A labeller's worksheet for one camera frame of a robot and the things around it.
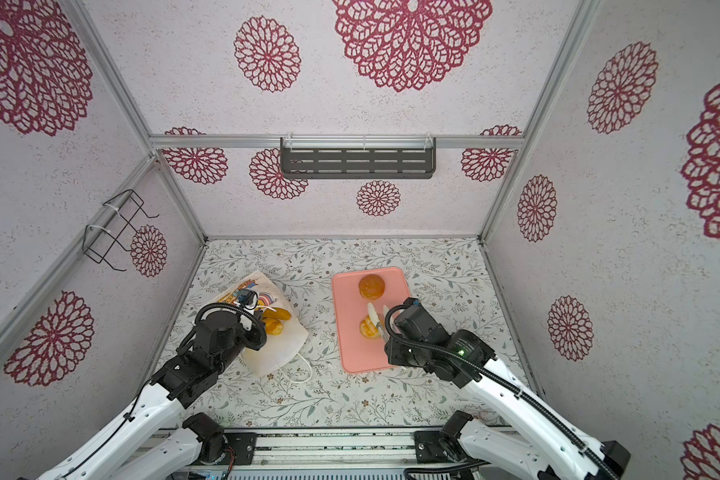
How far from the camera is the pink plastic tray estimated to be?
897 mm

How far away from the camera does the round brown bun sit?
1023 mm

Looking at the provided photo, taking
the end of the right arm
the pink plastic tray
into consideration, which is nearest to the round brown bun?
the pink plastic tray

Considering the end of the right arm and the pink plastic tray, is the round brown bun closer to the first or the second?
the pink plastic tray
